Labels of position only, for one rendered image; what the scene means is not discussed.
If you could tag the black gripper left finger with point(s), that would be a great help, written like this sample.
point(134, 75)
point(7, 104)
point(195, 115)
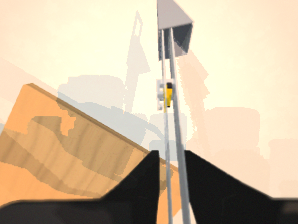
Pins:
point(132, 201)

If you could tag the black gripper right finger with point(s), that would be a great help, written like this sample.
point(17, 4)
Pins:
point(216, 197)

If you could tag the light wooden board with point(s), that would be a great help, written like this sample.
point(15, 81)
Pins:
point(51, 150)

